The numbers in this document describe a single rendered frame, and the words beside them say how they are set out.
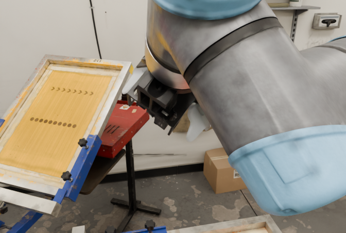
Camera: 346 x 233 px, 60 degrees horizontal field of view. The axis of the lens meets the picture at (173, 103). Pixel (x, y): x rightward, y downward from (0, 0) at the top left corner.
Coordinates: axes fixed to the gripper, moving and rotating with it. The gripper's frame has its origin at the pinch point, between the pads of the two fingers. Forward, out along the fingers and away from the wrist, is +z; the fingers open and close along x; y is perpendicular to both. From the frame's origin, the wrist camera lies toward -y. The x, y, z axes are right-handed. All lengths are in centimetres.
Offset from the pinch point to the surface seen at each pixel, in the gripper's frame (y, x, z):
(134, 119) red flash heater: -21, -27, 151
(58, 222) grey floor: 76, -38, 243
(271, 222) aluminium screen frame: -9, 60, 88
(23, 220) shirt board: 57, -32, 111
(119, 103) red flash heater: -29, -49, 176
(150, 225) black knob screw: 22, 16, 83
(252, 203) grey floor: -41, 97, 243
